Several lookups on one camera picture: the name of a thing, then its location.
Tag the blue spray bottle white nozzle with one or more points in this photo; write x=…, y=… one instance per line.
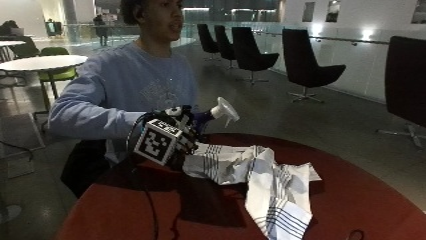
x=223, y=110

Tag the white cube with black markers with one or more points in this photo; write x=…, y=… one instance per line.
x=157, y=141

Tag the the person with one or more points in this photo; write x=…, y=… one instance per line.
x=124, y=76

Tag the black swivel lounge chair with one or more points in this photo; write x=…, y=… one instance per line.
x=223, y=43
x=249, y=50
x=306, y=63
x=406, y=80
x=206, y=38

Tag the black seat of the person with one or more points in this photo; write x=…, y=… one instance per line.
x=84, y=166

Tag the white striped dish towel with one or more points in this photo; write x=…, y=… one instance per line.
x=274, y=196

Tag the green chair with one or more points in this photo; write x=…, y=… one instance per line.
x=57, y=74

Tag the large white round table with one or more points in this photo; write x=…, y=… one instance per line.
x=44, y=62

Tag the metal handrail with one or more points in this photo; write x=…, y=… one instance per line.
x=337, y=39

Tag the green standing sign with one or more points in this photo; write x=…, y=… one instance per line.
x=53, y=28

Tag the dark chair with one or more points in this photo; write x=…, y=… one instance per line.
x=24, y=48

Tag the dark wall picture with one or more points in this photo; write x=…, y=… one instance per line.
x=307, y=11
x=419, y=11
x=333, y=10

